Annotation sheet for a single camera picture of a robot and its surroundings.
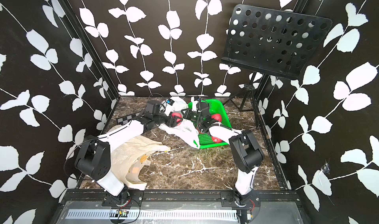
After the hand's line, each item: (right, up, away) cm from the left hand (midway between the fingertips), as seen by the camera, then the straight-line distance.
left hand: (179, 114), depth 87 cm
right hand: (0, +3, +1) cm, 3 cm away
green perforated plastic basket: (+17, -18, +11) cm, 27 cm away
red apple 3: (0, 0, -2) cm, 2 cm away
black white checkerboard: (-41, -5, +15) cm, 44 cm away
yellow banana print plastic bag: (-27, -22, -9) cm, 36 cm away
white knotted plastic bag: (+4, -9, -2) cm, 10 cm away
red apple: (+23, -16, +4) cm, 28 cm away
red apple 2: (+25, -2, +12) cm, 27 cm away
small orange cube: (-24, -31, -5) cm, 40 cm away
